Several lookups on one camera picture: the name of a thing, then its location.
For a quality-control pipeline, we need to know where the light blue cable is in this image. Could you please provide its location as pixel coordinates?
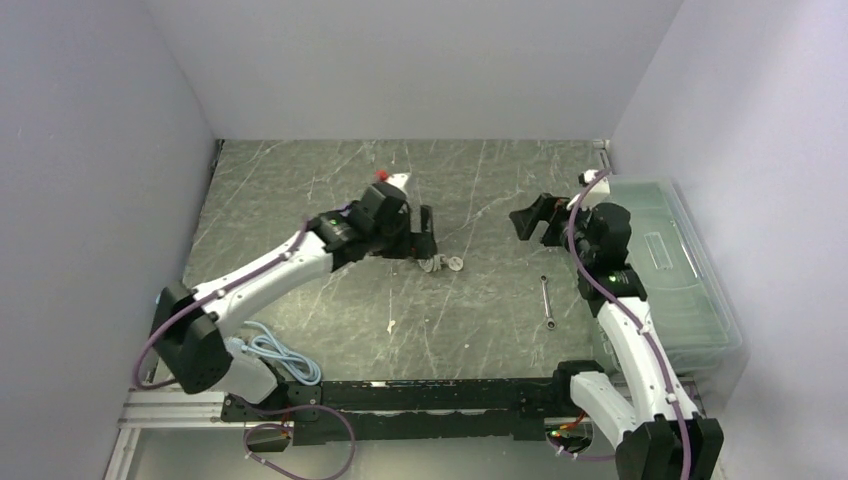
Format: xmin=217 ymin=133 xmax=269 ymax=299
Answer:
xmin=226 ymin=320 xmax=323 ymax=387

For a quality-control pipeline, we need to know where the clear plastic storage bin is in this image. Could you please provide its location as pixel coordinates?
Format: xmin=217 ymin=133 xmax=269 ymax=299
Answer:
xmin=584 ymin=176 xmax=741 ymax=375

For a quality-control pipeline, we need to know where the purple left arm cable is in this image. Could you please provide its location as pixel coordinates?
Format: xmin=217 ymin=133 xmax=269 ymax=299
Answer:
xmin=132 ymin=218 xmax=319 ymax=392

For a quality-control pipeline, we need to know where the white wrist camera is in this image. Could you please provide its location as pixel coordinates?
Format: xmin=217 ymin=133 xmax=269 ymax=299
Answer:
xmin=577 ymin=169 xmax=611 ymax=209
xmin=375 ymin=170 xmax=414 ymax=197

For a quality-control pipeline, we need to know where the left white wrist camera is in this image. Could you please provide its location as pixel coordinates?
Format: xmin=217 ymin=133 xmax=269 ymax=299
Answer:
xmin=375 ymin=170 xmax=414 ymax=197

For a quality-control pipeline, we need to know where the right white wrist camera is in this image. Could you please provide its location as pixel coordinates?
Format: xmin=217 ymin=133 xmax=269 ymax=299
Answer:
xmin=577 ymin=169 xmax=611 ymax=209

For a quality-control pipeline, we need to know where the white power cord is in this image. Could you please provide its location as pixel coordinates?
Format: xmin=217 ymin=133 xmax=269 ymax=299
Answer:
xmin=417 ymin=254 xmax=466 ymax=276

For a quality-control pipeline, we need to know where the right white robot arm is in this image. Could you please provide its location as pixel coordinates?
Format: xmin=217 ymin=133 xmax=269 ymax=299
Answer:
xmin=509 ymin=193 xmax=724 ymax=479

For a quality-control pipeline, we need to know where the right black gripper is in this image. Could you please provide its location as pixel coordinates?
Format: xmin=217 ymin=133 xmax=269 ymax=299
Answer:
xmin=508 ymin=193 xmax=596 ymax=265

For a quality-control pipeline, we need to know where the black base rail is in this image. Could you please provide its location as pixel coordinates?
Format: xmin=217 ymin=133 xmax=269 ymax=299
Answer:
xmin=221 ymin=378 xmax=581 ymax=446

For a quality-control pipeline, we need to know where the silver wrench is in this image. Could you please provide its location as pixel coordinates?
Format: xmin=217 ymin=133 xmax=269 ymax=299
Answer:
xmin=540 ymin=275 xmax=556 ymax=330

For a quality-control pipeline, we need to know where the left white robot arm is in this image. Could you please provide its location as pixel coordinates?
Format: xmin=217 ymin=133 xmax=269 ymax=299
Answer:
xmin=140 ymin=200 xmax=438 ymax=420

